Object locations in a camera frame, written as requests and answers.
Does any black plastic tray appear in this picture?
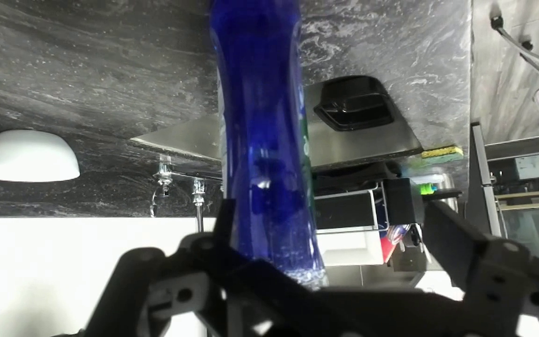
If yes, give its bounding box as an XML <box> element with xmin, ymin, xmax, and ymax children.
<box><xmin>313</xmin><ymin>75</ymin><xmax>401</xmax><ymax>133</ymax></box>

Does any stainless steel sink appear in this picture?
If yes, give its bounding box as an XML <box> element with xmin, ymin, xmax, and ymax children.
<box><xmin>128</xmin><ymin>83</ymin><xmax>425</xmax><ymax>172</ymax></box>

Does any black dish rack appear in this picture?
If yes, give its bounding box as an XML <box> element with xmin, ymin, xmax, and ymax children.
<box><xmin>309</xmin><ymin>159</ymin><xmax>427</xmax><ymax>270</ymax></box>

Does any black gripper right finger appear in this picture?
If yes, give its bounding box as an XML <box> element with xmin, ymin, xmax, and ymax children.
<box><xmin>421</xmin><ymin>201</ymin><xmax>539</xmax><ymax>337</ymax></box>

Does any small white bowl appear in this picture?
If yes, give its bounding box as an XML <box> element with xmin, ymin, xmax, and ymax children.
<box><xmin>0</xmin><ymin>128</ymin><xmax>83</xmax><ymax>186</ymax></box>

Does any yellow green sponge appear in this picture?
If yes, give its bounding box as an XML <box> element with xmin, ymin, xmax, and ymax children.
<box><xmin>418</xmin><ymin>144</ymin><xmax>464</xmax><ymax>161</ymax></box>

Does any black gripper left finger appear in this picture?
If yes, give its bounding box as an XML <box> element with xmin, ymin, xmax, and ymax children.
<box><xmin>85</xmin><ymin>197</ymin><xmax>362</xmax><ymax>337</ymax></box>

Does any blue dish soap bottle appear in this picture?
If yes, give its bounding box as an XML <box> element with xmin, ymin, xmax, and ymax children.
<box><xmin>210</xmin><ymin>0</ymin><xmax>330</xmax><ymax>292</ymax></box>

